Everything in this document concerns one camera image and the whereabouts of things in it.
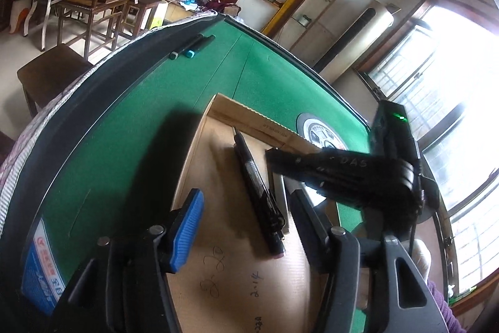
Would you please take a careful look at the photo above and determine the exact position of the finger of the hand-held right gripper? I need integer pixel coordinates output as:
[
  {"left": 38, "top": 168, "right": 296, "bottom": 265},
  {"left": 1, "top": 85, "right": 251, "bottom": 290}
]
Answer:
[
  {"left": 303, "top": 173, "right": 424, "bottom": 211},
  {"left": 265, "top": 147, "right": 399, "bottom": 178}
]

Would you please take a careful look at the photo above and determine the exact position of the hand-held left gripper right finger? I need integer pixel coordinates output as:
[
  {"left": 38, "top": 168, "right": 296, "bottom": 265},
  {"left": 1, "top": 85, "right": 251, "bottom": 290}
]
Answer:
[{"left": 288, "top": 189, "right": 450, "bottom": 333}]

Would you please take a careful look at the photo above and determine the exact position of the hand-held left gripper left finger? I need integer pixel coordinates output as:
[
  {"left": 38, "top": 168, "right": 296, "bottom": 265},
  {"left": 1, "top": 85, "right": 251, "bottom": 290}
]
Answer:
[{"left": 55, "top": 188, "right": 206, "bottom": 333}]

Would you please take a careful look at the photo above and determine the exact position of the grey metal bar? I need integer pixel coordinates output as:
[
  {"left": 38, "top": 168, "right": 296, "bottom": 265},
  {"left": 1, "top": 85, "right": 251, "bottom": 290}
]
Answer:
[{"left": 273, "top": 173, "right": 291, "bottom": 234}]

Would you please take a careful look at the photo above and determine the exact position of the cardboard box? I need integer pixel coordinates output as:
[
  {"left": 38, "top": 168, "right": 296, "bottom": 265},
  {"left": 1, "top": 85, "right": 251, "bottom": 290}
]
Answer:
[{"left": 164, "top": 93, "right": 375, "bottom": 333}]

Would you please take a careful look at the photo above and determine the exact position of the person's right forearm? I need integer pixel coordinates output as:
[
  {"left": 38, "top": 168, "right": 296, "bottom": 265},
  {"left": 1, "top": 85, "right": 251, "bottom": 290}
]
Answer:
[{"left": 426, "top": 277, "right": 467, "bottom": 333}]

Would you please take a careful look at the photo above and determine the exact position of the person's right hand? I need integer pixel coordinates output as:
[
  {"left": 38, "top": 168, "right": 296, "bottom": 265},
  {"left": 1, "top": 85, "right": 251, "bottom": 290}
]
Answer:
[{"left": 411, "top": 239, "right": 434, "bottom": 280}]

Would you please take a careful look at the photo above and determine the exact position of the round table centre panel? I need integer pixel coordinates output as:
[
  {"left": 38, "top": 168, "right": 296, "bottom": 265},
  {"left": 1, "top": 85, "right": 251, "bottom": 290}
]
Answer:
[{"left": 296, "top": 110, "right": 352, "bottom": 153}]

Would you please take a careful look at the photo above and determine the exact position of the black pen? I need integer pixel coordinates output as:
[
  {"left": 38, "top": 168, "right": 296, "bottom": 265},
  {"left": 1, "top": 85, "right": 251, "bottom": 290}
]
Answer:
[{"left": 233, "top": 127, "right": 286, "bottom": 260}]

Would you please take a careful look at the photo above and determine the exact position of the window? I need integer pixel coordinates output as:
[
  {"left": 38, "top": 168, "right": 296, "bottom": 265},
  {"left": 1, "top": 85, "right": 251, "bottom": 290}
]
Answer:
[{"left": 356, "top": 0, "right": 499, "bottom": 306}]

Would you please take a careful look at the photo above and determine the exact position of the standing air conditioner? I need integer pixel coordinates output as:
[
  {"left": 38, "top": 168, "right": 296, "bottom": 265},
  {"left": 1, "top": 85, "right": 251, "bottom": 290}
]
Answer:
[{"left": 315, "top": 0, "right": 395, "bottom": 73}]

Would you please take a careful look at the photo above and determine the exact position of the blue table rim label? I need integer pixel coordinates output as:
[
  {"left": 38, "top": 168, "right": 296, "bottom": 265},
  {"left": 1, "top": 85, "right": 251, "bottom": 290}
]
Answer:
[{"left": 21, "top": 215, "right": 65, "bottom": 315}]

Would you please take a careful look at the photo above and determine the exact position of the dark wooden stool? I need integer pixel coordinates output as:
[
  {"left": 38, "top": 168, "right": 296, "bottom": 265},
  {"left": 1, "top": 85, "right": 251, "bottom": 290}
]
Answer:
[{"left": 17, "top": 43, "right": 93, "bottom": 119}]

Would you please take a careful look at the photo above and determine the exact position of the yellow cardboard carton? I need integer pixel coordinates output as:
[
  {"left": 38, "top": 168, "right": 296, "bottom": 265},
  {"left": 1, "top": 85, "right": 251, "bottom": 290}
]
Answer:
[{"left": 150, "top": 1, "right": 169, "bottom": 30}]

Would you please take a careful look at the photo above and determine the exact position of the orange white plastic stool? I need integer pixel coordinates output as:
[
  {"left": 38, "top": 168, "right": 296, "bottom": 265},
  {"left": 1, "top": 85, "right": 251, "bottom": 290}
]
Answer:
[{"left": 8, "top": 2, "right": 36, "bottom": 34}]

